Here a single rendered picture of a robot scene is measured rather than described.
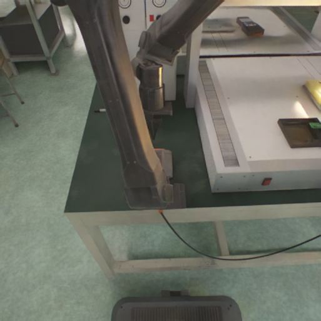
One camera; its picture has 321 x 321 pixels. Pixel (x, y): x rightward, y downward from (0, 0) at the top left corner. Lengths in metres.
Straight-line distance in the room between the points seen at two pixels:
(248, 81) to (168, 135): 0.39
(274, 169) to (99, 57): 0.54
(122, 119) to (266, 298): 1.27
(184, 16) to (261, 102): 0.52
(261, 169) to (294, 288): 0.95
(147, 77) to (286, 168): 0.44
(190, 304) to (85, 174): 0.67
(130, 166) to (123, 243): 1.11
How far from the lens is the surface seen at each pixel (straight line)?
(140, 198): 0.46
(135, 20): 0.92
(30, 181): 1.94
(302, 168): 0.77
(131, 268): 1.29
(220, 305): 1.15
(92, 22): 0.37
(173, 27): 0.54
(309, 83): 1.06
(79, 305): 1.46
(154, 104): 0.63
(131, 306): 1.14
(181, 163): 0.82
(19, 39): 3.04
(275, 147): 0.79
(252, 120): 0.86
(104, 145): 0.90
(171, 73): 1.01
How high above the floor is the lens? 1.38
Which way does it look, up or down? 49 degrees down
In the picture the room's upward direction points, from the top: 1 degrees counter-clockwise
